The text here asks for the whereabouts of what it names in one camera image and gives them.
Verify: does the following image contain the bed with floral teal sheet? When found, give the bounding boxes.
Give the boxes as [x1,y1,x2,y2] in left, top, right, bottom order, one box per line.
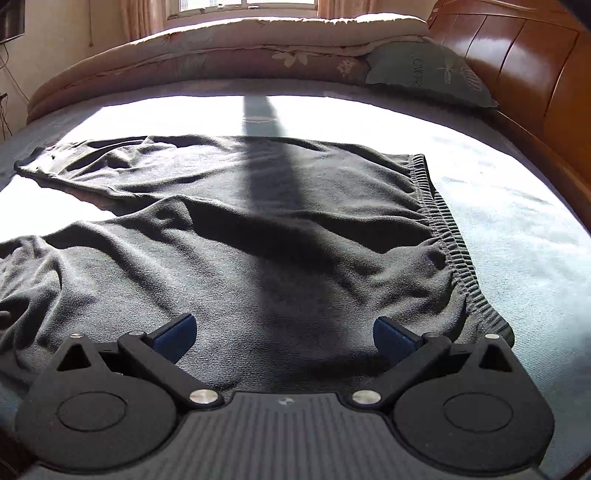
[0,78,591,480]

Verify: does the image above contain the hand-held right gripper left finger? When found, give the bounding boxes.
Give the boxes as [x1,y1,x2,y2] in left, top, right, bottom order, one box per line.
[55,313,225,409]

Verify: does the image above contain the pink patterned curtain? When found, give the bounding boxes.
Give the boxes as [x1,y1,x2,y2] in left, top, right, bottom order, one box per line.
[316,0,358,19]
[120,0,167,40]

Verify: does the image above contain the wall television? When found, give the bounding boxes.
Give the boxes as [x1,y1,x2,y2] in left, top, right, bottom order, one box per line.
[0,0,26,44]

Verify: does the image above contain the folded floral quilt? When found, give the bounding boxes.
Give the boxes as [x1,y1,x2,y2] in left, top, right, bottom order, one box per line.
[27,14,428,123]

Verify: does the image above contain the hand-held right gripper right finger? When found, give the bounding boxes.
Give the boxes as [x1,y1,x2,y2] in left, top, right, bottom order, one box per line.
[348,316,513,409]

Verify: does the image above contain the wooden headboard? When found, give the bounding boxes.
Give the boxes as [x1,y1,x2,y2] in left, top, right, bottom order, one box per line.
[427,0,591,222]

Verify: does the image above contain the dark grey pants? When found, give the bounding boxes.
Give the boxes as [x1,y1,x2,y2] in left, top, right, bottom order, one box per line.
[0,134,515,402]

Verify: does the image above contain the black wall cable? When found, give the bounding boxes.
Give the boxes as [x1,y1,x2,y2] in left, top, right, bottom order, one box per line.
[0,44,28,139]

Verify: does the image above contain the window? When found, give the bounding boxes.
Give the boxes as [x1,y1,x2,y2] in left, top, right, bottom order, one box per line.
[178,0,319,12]

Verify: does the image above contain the teal printed pillow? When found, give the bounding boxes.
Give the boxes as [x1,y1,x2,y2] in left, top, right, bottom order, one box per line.
[365,41,499,109]

